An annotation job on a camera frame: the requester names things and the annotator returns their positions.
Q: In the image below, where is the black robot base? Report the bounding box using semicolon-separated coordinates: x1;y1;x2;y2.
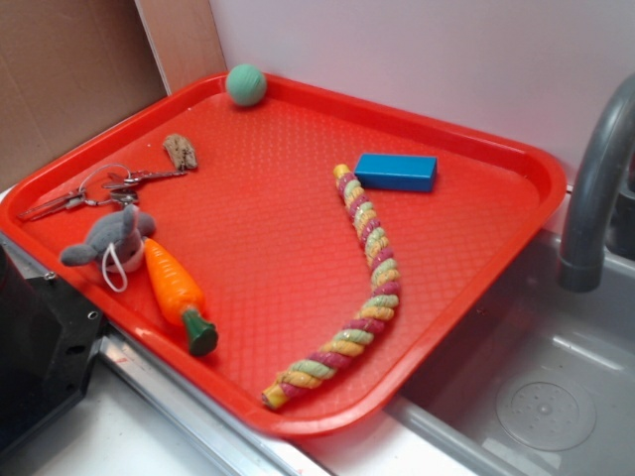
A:
1;250;104;460

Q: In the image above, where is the blue rectangular block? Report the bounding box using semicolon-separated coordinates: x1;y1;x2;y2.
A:
354;153;438;192

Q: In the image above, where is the red plastic tray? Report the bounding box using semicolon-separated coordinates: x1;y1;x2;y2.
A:
1;75;566;439

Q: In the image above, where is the orange plastic carrot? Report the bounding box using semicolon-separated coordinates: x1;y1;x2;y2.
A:
144;238;218;357

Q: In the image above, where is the green ball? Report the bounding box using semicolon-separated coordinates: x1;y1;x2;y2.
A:
225;63;267;107

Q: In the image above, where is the silver key bunch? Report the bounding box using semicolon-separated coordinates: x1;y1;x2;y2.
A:
17;163;189;222

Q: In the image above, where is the grey plush animal toy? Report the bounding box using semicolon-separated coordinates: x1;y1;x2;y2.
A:
60;205;156;293

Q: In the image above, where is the grey plastic sink basin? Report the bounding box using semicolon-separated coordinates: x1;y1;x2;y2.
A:
387;232;634;475

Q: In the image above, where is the grey plastic faucet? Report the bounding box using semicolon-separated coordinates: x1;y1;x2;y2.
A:
557;75;634;293

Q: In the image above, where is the brown cardboard panel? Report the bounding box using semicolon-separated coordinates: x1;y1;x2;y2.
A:
1;1;225;189

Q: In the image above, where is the twisted multicolour rope toy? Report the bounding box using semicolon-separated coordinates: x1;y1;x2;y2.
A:
261;164;401;411

